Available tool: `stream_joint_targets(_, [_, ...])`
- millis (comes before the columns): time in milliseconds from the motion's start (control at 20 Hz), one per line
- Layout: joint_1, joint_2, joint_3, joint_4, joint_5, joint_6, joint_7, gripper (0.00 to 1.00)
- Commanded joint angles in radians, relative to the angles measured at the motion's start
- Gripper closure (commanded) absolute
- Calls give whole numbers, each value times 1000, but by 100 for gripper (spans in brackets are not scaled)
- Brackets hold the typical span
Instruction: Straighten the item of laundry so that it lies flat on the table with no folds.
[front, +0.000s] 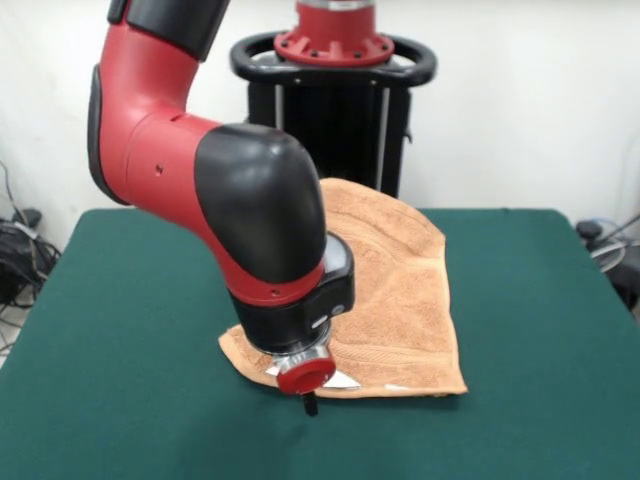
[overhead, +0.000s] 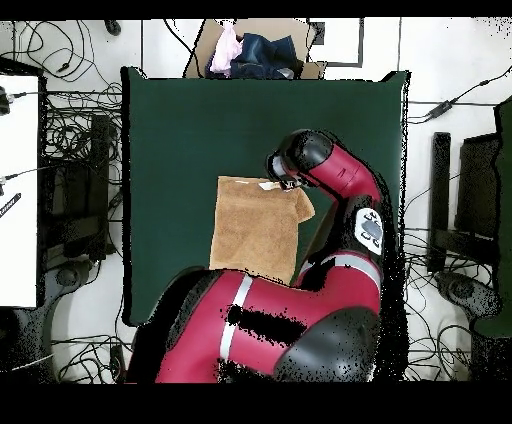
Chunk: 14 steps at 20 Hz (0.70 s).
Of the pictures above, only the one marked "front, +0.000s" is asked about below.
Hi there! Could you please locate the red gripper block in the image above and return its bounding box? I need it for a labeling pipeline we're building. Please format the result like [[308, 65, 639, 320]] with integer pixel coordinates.
[[276, 355, 336, 418]]

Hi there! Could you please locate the tan terry towel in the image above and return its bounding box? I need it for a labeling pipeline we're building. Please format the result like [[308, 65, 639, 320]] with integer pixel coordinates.
[[218, 177, 469, 401]]

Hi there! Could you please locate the dark green table cloth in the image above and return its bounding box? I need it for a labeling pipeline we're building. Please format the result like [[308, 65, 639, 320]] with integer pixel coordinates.
[[0, 208, 640, 480]]

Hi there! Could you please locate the black oval device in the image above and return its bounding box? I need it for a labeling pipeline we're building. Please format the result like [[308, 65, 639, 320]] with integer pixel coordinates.
[[574, 220, 607, 239]]

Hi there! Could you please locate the black bulky object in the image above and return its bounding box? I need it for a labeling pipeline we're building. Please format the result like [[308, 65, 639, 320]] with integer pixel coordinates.
[[610, 258, 640, 307]]

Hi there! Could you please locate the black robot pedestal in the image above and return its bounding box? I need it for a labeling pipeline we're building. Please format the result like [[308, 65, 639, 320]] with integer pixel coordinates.
[[229, 30, 439, 199]]

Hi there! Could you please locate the black cable bundle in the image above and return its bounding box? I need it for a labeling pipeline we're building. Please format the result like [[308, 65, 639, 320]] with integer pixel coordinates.
[[0, 159, 64, 351]]

